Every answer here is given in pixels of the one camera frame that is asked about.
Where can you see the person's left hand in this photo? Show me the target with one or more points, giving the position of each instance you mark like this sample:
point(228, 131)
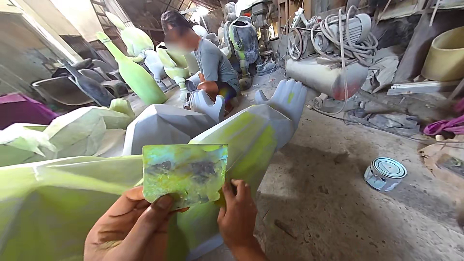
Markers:
point(127, 228)

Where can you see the person's right hand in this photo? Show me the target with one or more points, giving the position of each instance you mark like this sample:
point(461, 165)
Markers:
point(237, 215)

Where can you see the person's right index finger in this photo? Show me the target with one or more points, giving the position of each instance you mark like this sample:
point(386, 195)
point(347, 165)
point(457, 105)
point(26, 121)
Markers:
point(228, 194)

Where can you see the person's right fingers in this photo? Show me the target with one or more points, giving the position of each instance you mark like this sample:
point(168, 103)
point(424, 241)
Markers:
point(242, 189)

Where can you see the person's left thumb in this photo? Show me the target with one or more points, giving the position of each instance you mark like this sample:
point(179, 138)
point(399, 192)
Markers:
point(152, 214)

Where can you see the person's left index finger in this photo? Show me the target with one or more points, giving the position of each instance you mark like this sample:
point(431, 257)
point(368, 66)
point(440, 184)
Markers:
point(121, 205)

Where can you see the green stained rectangular plate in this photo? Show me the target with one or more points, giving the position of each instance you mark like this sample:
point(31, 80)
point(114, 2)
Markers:
point(186, 174)

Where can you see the person's right forearm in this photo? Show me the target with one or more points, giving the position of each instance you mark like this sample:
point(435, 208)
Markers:
point(252, 252)

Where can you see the large yellow-green faceted sculpture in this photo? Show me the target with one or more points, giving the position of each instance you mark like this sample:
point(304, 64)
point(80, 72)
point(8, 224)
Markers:
point(47, 210)

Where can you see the pale green faceted sculpture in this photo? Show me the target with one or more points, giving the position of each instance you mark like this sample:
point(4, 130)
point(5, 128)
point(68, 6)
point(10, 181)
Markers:
point(79, 127)

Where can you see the dark grey bottle-shaped sculpture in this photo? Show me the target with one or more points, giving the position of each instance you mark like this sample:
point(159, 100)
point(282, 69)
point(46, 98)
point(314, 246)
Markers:
point(90, 87)

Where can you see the light green bottle-shaped sculpture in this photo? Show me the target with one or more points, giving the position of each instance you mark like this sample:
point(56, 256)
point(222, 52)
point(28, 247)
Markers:
point(137, 78)

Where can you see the dark curved tub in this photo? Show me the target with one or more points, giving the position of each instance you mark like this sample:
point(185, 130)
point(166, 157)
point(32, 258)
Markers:
point(60, 92)

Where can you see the purple box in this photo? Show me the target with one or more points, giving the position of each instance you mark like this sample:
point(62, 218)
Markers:
point(23, 110)

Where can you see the green pot-shaped sculpture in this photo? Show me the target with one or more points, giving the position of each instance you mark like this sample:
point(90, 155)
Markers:
point(176, 67)

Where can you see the air compressor with tank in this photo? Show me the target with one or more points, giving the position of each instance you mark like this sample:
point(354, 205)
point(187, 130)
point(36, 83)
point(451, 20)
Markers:
point(315, 72)

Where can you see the blue-white paint can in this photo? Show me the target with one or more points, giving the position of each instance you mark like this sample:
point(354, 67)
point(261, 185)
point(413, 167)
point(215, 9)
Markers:
point(385, 174)

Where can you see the dark green robot-like sculpture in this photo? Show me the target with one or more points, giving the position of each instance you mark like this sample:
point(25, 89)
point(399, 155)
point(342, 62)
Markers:
point(243, 40)

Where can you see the green white rounded figure sculpture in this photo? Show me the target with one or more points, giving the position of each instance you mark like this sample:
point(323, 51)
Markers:
point(139, 43)

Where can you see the crumpled grey plastic sheet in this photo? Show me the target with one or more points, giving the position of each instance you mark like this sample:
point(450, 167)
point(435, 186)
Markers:
point(389, 121)

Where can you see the grey crumpled cloth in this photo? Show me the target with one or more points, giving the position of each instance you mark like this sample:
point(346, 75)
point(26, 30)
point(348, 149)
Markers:
point(381, 70)

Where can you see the brown cardboard sheet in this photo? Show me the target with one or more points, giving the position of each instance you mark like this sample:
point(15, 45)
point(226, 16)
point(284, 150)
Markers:
point(435, 156)

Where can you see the light metal bar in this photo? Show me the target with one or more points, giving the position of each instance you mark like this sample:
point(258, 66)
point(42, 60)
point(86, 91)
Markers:
point(420, 87)

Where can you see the magenta cloth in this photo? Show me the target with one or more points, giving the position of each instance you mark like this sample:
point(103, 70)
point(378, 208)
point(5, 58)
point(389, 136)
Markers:
point(446, 125)

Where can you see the large yellow cylindrical container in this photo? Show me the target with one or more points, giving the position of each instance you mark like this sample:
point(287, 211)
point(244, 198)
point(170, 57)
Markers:
point(445, 56)

